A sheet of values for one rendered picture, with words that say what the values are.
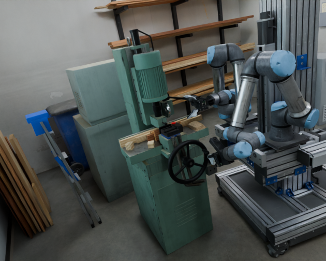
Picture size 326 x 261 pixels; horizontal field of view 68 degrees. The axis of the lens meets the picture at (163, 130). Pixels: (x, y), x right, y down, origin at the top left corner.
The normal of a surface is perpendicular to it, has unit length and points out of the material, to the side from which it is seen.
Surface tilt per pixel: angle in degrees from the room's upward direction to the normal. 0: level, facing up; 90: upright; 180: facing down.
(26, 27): 90
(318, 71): 90
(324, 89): 90
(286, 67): 83
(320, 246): 0
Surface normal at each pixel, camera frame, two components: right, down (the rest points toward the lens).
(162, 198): 0.44, 0.26
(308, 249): -0.18, -0.91
